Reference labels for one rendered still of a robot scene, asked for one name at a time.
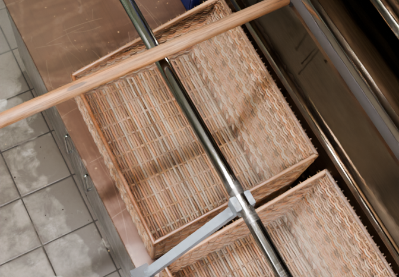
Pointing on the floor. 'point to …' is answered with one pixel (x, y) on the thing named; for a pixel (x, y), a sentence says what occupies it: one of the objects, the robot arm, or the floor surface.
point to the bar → (203, 137)
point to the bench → (34, 34)
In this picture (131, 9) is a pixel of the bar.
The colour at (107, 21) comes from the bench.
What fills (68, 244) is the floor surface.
